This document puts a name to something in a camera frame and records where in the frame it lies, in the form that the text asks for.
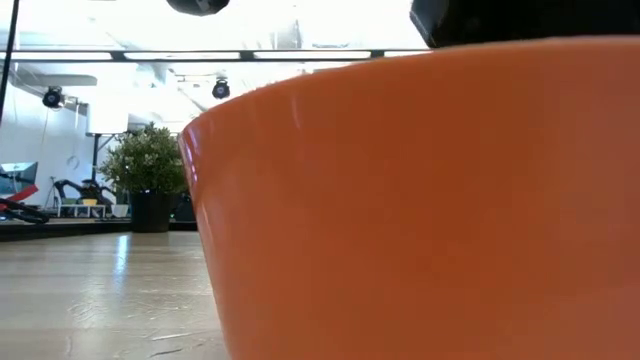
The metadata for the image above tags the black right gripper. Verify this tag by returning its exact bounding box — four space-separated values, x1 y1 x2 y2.
409 0 640 50

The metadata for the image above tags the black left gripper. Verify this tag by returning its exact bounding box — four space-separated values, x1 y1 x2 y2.
165 0 232 18

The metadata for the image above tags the orange mini bowl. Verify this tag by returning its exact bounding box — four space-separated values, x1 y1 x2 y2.
178 34 640 360

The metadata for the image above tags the black ceiling track beam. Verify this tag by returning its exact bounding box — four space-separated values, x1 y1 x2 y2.
0 48 431 64

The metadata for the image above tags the black ceiling spotlight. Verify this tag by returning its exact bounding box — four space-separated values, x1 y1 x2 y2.
211 77 232 101
41 85 67 110

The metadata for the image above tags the green bushy plant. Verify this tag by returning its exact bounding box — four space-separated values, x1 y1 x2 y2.
97 122 189 197

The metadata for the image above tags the black support pillar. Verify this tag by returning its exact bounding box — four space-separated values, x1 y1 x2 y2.
89 133 102 190

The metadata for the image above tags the black plant pot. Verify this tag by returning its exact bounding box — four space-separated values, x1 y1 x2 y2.
128 192 174 234

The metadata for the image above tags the white background table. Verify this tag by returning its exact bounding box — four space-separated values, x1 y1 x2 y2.
56 202 109 219

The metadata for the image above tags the background monitor screen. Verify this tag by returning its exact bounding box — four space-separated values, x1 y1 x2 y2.
0 160 39 196

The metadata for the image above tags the dark low platform edge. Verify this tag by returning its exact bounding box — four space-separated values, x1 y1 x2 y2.
0 218 199 243

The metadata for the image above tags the grey ceiling duct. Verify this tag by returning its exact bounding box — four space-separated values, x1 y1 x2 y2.
9 73 98 88

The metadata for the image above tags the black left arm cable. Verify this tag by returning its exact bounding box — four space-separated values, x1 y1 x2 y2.
0 0 22 126

